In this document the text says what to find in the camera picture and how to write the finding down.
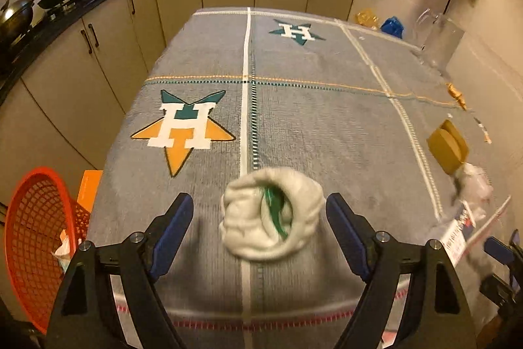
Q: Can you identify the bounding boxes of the clear plastic pitcher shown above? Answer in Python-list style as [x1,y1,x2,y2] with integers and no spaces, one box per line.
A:
[414,8,466,67]

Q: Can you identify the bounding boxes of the white knitted sock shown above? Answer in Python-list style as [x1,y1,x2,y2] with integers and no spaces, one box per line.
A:
[219,166,326,262]

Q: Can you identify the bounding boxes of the grey star-printed tablecloth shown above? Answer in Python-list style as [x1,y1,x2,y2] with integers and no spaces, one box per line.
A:
[88,7,515,349]

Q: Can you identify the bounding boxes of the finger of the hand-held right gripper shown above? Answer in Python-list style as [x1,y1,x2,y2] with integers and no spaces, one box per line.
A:
[509,228,523,288]
[484,236,516,266]

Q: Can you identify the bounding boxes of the red and white carton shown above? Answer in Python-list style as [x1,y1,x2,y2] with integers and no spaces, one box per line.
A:
[439,196,513,265]

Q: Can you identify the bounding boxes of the yellow plastic bag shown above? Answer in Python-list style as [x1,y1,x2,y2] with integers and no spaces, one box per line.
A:
[353,9,380,28]

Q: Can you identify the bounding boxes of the crumpled clear plastic wrap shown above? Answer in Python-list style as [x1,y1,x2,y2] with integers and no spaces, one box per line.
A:
[451,163,495,211]

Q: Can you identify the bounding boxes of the beige base cabinets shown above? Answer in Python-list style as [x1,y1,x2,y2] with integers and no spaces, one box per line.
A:
[0,0,358,317]

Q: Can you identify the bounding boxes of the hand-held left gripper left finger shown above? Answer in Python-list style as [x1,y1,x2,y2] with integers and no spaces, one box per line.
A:
[45,191,194,349]

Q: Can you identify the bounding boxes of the metal pot with lid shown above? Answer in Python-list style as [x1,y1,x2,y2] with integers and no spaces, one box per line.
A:
[0,0,35,43]

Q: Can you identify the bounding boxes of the red plastic basket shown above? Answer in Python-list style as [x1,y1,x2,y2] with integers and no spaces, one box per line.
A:
[4,167,93,335]

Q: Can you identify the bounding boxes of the orange candy wrapper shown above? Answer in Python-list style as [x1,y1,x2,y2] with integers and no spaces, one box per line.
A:
[446,82,468,110]

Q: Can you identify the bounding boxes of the orange flat panel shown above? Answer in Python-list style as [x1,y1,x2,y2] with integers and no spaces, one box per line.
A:
[77,169,104,211]

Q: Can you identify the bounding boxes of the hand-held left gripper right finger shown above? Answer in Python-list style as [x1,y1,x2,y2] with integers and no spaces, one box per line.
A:
[326,192,477,349]

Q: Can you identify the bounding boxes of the small white wrapper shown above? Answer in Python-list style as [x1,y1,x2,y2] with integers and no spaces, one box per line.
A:
[474,118,493,145]

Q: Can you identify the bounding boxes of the blue plastic bag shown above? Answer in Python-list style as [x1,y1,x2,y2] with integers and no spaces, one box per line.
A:
[381,16,405,39]

